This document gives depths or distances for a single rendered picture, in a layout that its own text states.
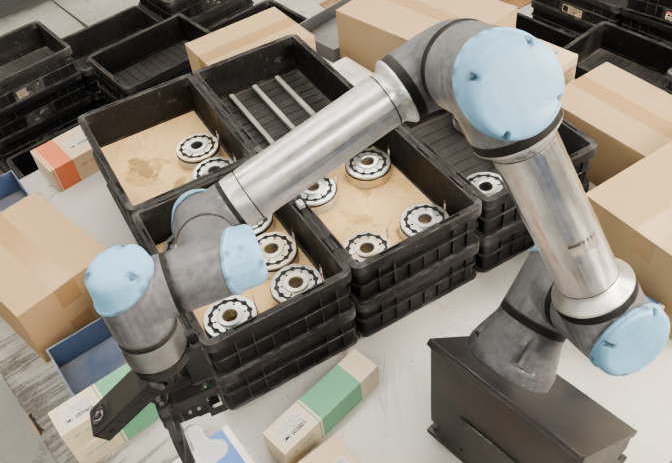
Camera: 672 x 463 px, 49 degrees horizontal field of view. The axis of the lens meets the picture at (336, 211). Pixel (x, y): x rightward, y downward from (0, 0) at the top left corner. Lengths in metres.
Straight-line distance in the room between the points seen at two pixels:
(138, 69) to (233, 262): 2.06
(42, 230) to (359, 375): 0.76
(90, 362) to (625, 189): 1.14
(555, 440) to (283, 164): 0.54
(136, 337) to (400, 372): 0.73
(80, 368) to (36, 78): 1.48
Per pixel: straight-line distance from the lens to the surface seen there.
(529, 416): 1.11
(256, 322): 1.29
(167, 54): 2.88
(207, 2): 3.10
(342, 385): 1.40
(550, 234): 0.96
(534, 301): 1.17
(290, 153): 0.93
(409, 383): 1.46
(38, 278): 1.61
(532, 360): 1.19
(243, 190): 0.93
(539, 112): 0.85
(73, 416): 1.42
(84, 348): 1.64
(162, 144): 1.86
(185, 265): 0.83
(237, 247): 0.83
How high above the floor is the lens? 1.94
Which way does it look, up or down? 45 degrees down
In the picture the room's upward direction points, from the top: 7 degrees counter-clockwise
